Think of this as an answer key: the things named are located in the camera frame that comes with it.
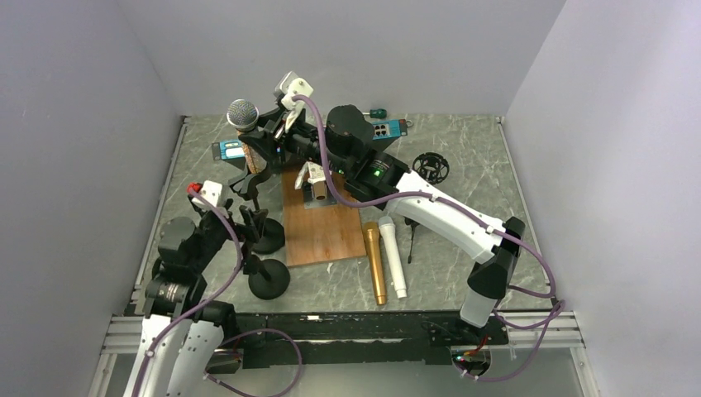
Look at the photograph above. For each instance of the gold microphone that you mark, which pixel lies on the gold microphone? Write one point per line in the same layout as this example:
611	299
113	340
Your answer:
371	237

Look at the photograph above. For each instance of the black tripod shock-mount stand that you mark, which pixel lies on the black tripod shock-mount stand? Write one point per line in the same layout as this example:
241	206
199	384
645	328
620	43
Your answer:
434	168

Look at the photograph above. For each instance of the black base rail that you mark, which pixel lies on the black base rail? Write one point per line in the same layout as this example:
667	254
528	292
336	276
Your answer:
275	339

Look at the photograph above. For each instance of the white microphone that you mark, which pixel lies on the white microphone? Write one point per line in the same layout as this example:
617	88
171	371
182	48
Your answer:
388	234

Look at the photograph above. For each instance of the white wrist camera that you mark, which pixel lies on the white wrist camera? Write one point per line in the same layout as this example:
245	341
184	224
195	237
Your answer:
207	194
289	86

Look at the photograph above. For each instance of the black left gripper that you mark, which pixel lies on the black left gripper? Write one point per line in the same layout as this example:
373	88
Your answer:
218	215

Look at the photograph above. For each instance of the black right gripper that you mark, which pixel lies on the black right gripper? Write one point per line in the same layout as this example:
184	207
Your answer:
274	132

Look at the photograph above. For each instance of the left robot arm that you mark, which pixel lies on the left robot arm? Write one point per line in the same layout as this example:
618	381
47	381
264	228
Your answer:
181	329

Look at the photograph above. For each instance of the glitter mesh-head microphone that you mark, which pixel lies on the glitter mesh-head microphone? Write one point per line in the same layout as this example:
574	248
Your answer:
243	115

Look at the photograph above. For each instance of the blue network switch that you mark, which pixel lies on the blue network switch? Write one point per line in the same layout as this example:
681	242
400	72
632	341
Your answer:
385	132

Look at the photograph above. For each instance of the wooden board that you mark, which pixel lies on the wooden board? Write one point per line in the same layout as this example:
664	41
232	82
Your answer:
321	234

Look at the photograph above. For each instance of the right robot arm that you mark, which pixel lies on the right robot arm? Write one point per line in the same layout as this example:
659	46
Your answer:
345	143

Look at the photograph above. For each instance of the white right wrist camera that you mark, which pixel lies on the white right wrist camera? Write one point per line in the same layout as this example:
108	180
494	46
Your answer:
289	86

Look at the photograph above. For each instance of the green-handled screwdriver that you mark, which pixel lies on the green-handled screwdriver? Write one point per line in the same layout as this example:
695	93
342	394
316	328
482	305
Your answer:
378	113

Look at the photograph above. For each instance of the black round-base stand with clip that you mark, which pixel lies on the black round-base stand with clip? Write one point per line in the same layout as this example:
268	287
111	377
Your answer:
267	278

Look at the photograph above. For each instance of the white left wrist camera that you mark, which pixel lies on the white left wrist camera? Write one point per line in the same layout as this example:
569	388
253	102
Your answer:
207	194

